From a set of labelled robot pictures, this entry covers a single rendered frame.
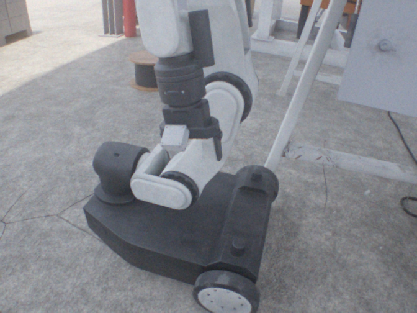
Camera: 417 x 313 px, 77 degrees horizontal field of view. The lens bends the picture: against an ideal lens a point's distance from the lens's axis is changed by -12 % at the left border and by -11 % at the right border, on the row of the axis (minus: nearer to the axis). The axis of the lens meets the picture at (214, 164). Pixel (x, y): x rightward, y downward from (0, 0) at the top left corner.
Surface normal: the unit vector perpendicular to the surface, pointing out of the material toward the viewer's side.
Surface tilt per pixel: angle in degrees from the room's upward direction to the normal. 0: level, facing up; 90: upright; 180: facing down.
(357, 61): 90
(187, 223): 0
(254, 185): 0
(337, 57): 90
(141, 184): 90
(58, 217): 0
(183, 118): 90
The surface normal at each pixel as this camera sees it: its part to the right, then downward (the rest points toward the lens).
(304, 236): 0.07, -0.80
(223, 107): -0.26, 0.55
